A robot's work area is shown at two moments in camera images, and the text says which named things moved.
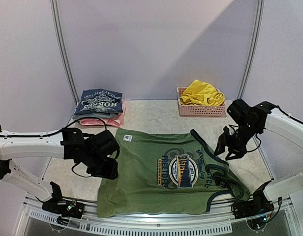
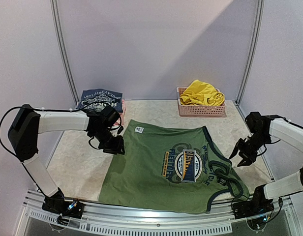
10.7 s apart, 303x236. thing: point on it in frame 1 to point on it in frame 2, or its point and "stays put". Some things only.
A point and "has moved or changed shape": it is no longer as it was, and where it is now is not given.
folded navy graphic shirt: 100,100 stays put
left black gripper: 109,173 to 116,148
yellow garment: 199,93 stays put
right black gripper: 233,141 to 245,151
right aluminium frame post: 257,33 stays put
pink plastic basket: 196,110 stays put
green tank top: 168,172 has moved or changed shape
